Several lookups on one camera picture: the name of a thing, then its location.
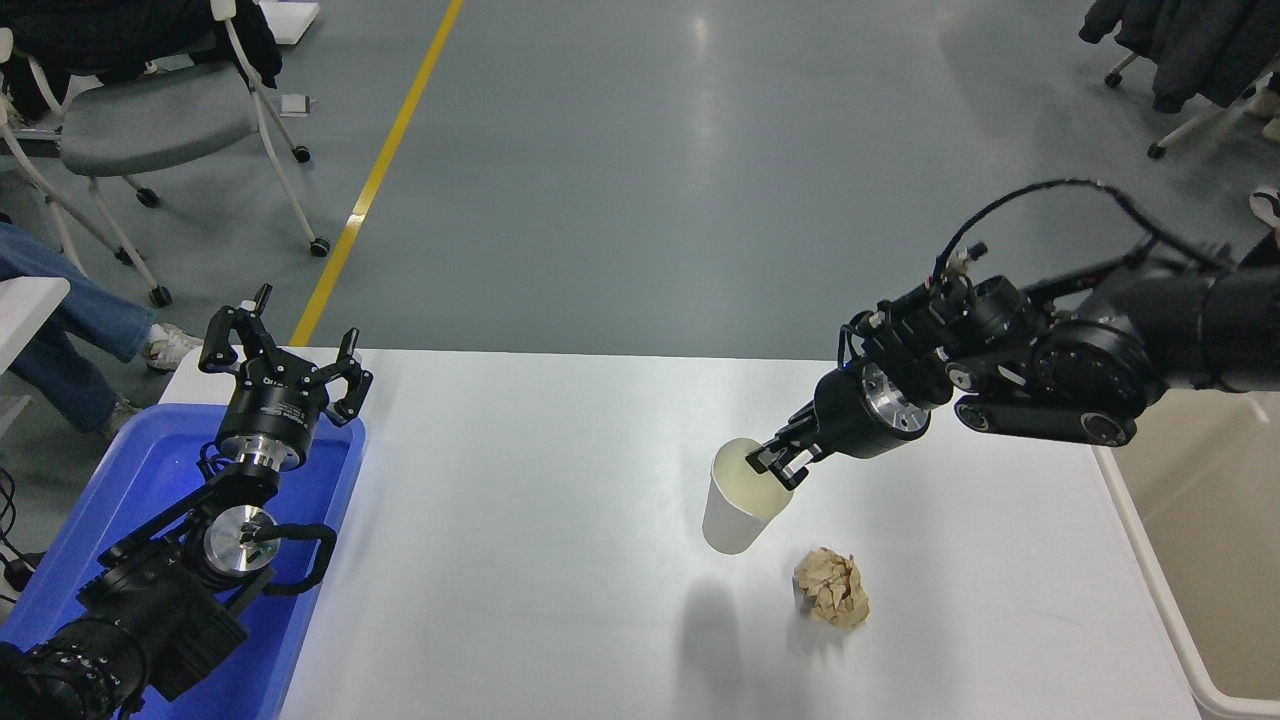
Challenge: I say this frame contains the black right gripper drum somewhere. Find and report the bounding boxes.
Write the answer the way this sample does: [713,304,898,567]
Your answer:
[813,365,902,461]

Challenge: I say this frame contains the grey seat white frame chair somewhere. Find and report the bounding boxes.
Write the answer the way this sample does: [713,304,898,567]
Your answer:
[0,0,332,309]

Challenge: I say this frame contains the white paper cup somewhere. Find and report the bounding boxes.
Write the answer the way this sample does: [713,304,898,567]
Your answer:
[702,438,795,556]

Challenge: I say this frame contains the white flat board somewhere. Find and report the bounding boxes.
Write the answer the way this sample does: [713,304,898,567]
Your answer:
[255,0,321,47]

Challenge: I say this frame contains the white frame wheeled chair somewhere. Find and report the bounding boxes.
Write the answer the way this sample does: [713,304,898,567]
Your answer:
[1105,52,1280,161]

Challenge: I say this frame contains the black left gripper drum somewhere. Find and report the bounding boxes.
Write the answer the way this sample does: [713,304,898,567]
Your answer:
[217,372,329,453]

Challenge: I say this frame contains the dark coats pile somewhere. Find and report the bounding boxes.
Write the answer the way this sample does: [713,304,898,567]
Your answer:
[1078,0,1280,114]

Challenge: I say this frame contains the crumpled tan paper ball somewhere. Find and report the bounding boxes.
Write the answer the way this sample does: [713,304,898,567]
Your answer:
[793,547,871,628]

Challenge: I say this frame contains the small white side table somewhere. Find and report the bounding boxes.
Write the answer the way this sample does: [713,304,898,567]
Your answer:
[0,276,71,377]

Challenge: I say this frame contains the large pale plastic bin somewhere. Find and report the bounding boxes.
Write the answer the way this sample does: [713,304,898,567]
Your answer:
[1092,388,1280,720]

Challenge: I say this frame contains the black jacket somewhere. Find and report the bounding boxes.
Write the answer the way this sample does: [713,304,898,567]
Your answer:
[0,0,283,93]

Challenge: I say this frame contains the blue plastic tray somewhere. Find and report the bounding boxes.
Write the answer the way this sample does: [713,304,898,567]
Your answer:
[0,403,367,720]

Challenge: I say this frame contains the standing person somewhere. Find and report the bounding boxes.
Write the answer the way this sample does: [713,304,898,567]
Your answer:
[1243,85,1280,234]

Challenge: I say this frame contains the seated person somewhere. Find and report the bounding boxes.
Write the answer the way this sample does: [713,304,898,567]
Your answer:
[0,215,205,443]

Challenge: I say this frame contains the black floor cable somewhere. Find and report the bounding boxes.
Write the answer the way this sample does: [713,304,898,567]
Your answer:
[0,468,46,594]

